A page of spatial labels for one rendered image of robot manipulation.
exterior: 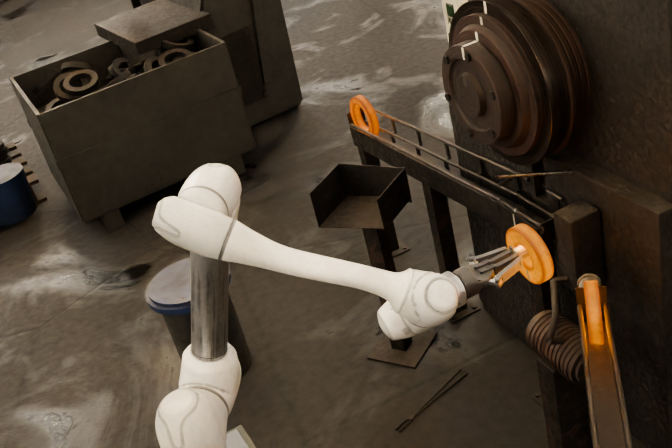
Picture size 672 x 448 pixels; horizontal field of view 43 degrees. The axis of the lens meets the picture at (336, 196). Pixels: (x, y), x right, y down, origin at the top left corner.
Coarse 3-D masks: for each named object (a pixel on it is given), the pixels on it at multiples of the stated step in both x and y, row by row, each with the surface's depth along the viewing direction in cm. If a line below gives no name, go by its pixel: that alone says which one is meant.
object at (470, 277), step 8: (472, 264) 207; (456, 272) 201; (464, 272) 201; (472, 272) 201; (488, 272) 202; (464, 280) 199; (472, 280) 200; (480, 280) 201; (488, 280) 200; (472, 288) 200; (480, 288) 201; (472, 296) 202
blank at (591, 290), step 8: (592, 280) 203; (584, 288) 200; (592, 288) 199; (592, 296) 197; (592, 304) 196; (600, 304) 196; (592, 312) 196; (600, 312) 195; (592, 320) 196; (600, 320) 195; (592, 328) 196; (600, 328) 196; (592, 336) 197; (600, 336) 197; (592, 344) 200; (600, 344) 200
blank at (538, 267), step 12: (516, 228) 206; (528, 228) 204; (516, 240) 208; (528, 240) 202; (540, 240) 202; (528, 252) 205; (540, 252) 201; (528, 264) 210; (540, 264) 201; (552, 264) 202; (528, 276) 211; (540, 276) 204
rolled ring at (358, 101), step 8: (360, 96) 338; (352, 104) 343; (360, 104) 336; (368, 104) 334; (352, 112) 346; (368, 112) 333; (360, 120) 348; (368, 120) 335; (376, 120) 334; (368, 128) 346; (376, 128) 336
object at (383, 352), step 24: (336, 168) 296; (360, 168) 293; (384, 168) 288; (312, 192) 284; (336, 192) 297; (360, 192) 299; (384, 192) 273; (408, 192) 287; (336, 216) 292; (360, 216) 287; (384, 216) 274; (384, 240) 292; (384, 264) 294; (384, 336) 323; (432, 336) 316; (384, 360) 311; (408, 360) 308
